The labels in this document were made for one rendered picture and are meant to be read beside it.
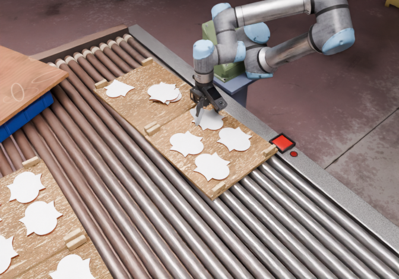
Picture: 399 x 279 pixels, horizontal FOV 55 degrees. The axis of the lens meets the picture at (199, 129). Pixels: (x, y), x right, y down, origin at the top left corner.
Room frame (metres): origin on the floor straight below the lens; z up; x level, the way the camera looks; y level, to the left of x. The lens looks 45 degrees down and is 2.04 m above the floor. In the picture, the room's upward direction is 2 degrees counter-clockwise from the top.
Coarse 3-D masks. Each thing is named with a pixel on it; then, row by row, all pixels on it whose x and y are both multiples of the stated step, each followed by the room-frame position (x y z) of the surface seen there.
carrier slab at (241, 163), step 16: (224, 112) 1.22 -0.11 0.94; (160, 128) 1.14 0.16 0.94; (176, 128) 1.13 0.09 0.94; (192, 128) 1.13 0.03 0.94; (240, 128) 1.12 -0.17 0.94; (160, 144) 1.04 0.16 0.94; (208, 144) 1.04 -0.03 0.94; (256, 144) 1.03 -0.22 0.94; (176, 160) 0.96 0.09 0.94; (192, 160) 0.96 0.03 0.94; (240, 160) 0.95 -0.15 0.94; (256, 160) 0.95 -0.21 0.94; (192, 176) 0.88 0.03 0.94; (240, 176) 0.87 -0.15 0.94; (208, 192) 0.80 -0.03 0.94
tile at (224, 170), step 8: (200, 160) 0.95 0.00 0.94; (208, 160) 0.95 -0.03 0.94; (216, 160) 0.94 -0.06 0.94; (224, 160) 0.94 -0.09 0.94; (200, 168) 0.91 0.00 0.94; (208, 168) 0.91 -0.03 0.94; (216, 168) 0.91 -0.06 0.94; (224, 168) 0.91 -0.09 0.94; (208, 176) 0.87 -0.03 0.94; (216, 176) 0.87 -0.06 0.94; (224, 176) 0.87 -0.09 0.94
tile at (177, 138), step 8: (176, 136) 1.08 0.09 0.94; (184, 136) 1.08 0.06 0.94; (192, 136) 1.08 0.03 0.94; (176, 144) 1.03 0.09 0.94; (184, 144) 1.03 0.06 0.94; (192, 144) 1.03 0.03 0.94; (200, 144) 1.03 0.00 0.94; (184, 152) 0.99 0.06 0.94; (192, 152) 0.99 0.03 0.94; (200, 152) 0.99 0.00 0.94
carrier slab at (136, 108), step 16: (112, 80) 1.48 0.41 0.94; (128, 80) 1.47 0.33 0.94; (144, 80) 1.47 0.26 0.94; (160, 80) 1.46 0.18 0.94; (176, 80) 1.46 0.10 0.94; (128, 96) 1.35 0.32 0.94; (144, 96) 1.35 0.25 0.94; (128, 112) 1.24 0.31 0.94; (144, 112) 1.24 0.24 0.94; (160, 112) 1.24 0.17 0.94; (176, 112) 1.23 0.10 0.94
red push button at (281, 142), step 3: (282, 135) 1.08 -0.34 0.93; (276, 138) 1.07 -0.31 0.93; (279, 138) 1.06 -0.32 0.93; (282, 138) 1.06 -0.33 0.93; (285, 138) 1.06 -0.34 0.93; (273, 141) 1.05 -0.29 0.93; (276, 141) 1.05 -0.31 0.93; (279, 141) 1.05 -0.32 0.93; (282, 141) 1.05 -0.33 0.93; (285, 141) 1.05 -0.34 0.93; (288, 141) 1.05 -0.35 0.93; (276, 144) 1.03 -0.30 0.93; (279, 144) 1.03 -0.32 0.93; (282, 144) 1.03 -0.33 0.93; (285, 144) 1.03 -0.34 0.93; (288, 144) 1.03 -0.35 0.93; (279, 147) 1.02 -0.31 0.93; (282, 147) 1.02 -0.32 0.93; (285, 147) 1.01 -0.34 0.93
